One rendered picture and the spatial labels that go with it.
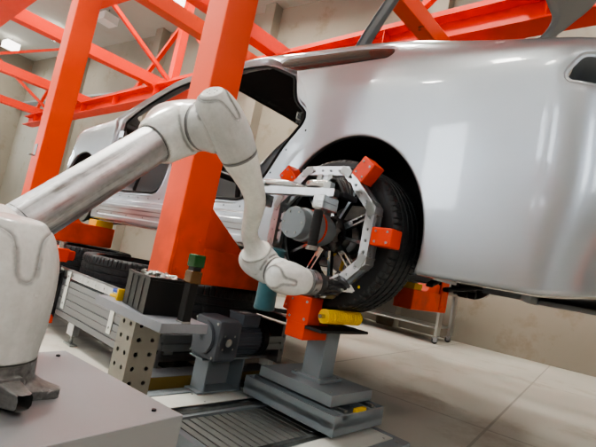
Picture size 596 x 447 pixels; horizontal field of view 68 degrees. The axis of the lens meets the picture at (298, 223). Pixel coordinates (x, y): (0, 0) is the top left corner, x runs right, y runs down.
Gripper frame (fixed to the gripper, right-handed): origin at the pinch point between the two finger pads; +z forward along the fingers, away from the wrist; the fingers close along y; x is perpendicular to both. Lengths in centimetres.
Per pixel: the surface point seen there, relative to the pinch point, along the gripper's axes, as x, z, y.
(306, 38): 762, 514, -54
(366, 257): 4.7, 0.4, 13.3
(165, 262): 45, -36, -51
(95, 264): 111, -15, -137
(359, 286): 1.2, 8.7, 1.1
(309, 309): 2.6, -0.3, -19.0
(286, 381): -13, 5, -48
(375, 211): 17.4, 1.0, 25.7
